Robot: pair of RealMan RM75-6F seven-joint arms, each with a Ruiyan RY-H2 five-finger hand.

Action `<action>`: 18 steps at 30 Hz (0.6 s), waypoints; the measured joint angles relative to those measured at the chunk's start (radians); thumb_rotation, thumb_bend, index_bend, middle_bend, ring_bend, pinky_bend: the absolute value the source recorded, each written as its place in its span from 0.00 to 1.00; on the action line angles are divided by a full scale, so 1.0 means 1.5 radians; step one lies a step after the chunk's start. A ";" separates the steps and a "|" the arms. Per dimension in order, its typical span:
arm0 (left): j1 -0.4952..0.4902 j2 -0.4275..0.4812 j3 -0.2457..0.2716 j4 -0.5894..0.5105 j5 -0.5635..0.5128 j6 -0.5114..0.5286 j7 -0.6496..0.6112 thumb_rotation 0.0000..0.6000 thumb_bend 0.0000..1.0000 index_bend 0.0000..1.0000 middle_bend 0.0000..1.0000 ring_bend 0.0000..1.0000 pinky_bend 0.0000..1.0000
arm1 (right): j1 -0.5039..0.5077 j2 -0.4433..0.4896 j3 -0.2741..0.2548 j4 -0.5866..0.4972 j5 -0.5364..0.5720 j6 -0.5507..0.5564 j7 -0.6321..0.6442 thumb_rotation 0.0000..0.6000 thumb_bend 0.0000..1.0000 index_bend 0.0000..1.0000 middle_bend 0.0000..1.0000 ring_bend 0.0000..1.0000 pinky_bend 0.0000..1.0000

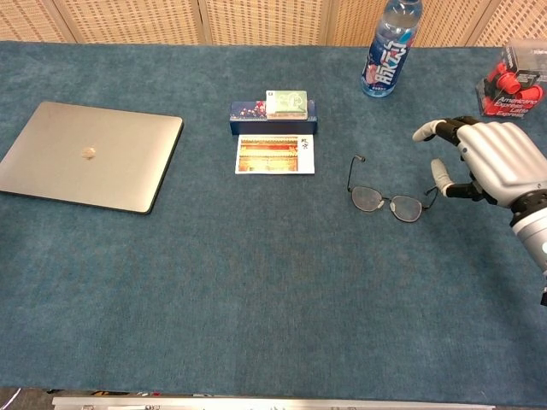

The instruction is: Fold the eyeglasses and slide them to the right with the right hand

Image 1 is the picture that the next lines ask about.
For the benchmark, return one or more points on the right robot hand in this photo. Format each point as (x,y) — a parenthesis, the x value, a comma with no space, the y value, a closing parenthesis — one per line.
(500,158)

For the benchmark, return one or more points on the thin-framed eyeglasses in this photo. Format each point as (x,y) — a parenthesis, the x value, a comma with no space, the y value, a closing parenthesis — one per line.
(366,198)

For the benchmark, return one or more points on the clear red coffee capsule box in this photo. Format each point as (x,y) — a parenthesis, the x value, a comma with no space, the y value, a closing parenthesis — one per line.
(508,94)

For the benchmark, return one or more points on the blue label drink bottle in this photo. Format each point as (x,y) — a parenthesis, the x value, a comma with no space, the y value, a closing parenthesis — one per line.
(386,64)

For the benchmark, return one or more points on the small green card box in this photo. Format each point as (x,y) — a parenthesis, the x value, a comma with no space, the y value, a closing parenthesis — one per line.
(286,102)

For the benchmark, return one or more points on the red palace postcard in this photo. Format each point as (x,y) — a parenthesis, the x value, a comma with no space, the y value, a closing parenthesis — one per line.
(269,156)

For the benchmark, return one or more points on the long dark blue box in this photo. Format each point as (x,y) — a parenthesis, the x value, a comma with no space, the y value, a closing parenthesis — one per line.
(248,115)

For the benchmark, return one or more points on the blue table mat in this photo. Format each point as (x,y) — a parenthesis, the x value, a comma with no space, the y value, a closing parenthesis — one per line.
(273,277)

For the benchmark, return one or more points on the wicker folding screen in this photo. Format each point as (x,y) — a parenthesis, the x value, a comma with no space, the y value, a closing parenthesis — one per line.
(265,21)

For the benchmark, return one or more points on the silver laptop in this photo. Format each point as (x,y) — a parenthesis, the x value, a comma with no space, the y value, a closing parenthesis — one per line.
(89,154)

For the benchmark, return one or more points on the aluminium rail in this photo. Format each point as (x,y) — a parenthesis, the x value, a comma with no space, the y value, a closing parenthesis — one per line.
(273,403)

